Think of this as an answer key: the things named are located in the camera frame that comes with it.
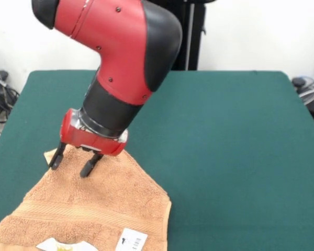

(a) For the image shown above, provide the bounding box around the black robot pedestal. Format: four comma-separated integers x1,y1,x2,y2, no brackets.
151,0,208,71

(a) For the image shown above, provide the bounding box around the tan terry towel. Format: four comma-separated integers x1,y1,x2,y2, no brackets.
0,144,173,251

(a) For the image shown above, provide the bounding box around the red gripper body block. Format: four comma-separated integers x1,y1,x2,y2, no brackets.
59,108,129,157

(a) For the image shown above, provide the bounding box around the black cable tangle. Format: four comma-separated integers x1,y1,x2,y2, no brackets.
0,75,20,124

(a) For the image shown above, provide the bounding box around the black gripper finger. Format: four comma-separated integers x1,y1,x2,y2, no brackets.
48,141,68,170
80,151,105,178

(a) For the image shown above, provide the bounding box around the dark green table cloth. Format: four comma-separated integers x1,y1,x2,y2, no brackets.
0,69,314,251

